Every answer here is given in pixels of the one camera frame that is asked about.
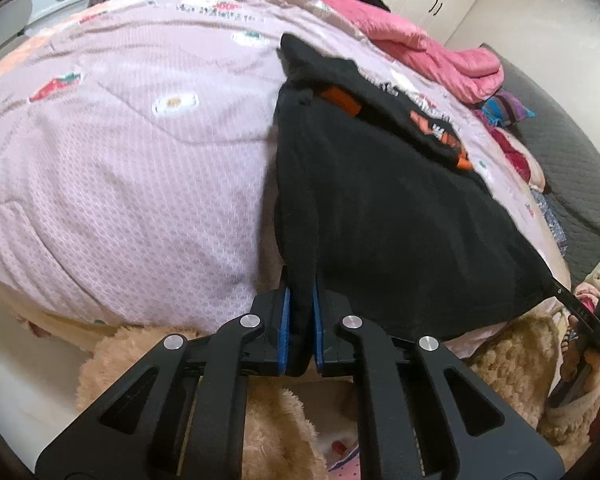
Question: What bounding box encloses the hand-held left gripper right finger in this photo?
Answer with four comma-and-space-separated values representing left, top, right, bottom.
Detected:
312, 280, 566, 480

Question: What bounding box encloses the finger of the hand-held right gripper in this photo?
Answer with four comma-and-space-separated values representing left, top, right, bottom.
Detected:
547, 284, 600, 358

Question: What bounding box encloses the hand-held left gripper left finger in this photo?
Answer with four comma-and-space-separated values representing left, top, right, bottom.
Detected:
34, 287, 293, 480

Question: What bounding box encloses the black sweater with orange cuffs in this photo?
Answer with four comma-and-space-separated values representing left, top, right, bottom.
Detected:
271, 32, 563, 376

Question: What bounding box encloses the person's right hand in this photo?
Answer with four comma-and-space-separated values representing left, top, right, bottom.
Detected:
565, 310, 600, 386

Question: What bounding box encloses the pink fluffy cloth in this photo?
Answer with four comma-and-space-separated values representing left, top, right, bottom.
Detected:
572, 282, 600, 316

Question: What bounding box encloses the blue floral cloth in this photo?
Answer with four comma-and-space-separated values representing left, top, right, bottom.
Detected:
532, 190, 568, 256

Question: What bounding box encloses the pink dotted cloth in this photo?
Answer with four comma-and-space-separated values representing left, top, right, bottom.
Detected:
325, 447, 366, 480

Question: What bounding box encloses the grey quilted headboard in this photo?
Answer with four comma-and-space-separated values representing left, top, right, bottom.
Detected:
480, 42, 600, 286

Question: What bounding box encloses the red cloth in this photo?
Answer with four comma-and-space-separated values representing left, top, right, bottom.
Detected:
490, 127, 533, 181

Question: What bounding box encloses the pink printed quilt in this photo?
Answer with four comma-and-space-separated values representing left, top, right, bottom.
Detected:
0, 0, 571, 341

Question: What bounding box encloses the peach bed sheet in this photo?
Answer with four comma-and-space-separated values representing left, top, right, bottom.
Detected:
10, 130, 573, 356

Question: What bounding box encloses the colourful striped cloth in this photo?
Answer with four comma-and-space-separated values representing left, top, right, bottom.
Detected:
480, 91, 536, 128

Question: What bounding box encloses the pink comforter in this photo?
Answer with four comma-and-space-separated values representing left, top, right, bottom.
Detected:
220, 0, 506, 108

